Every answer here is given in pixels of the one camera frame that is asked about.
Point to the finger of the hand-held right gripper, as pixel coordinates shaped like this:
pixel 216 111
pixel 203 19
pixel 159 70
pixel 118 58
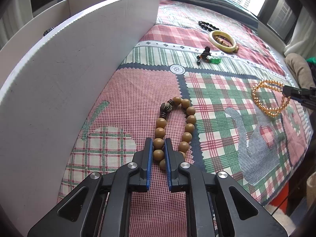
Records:
pixel 301 92
pixel 309 103

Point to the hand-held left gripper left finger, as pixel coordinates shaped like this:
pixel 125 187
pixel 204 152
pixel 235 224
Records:
pixel 148 163

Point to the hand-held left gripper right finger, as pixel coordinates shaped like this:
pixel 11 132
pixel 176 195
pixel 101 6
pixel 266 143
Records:
pixel 168 163

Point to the white rectangular box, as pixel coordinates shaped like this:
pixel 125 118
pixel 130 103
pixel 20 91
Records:
pixel 61 79

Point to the beige cloth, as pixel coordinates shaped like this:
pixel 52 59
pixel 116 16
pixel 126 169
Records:
pixel 298 71

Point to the green cloth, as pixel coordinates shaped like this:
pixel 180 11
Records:
pixel 311 60

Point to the white curtain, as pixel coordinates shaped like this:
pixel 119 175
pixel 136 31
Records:
pixel 303 37

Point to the plaid patchwork blanket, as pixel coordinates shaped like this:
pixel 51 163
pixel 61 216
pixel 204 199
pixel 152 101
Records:
pixel 222 128

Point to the pale jade bangle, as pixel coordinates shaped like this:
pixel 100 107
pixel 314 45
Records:
pixel 214 45

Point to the small black object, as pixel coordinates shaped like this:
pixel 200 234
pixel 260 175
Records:
pixel 48 31

